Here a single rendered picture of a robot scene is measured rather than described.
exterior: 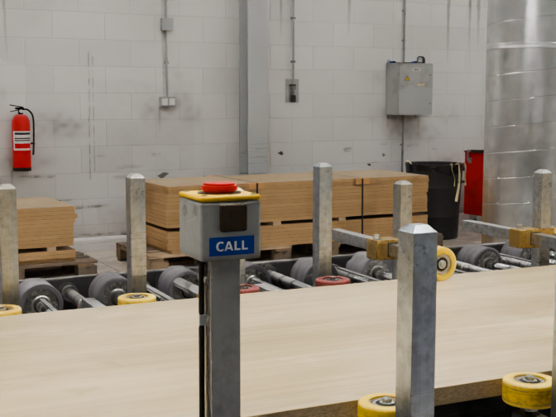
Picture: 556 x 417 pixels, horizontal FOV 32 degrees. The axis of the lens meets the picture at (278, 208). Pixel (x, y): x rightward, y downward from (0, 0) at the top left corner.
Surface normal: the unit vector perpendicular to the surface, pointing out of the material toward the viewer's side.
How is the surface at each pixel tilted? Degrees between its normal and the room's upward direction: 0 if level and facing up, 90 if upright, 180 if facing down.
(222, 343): 90
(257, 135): 90
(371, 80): 90
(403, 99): 90
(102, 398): 0
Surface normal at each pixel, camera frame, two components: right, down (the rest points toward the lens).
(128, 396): 0.00, -0.99
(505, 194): -0.69, 0.08
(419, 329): 0.43, 0.11
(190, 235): -0.90, 0.05
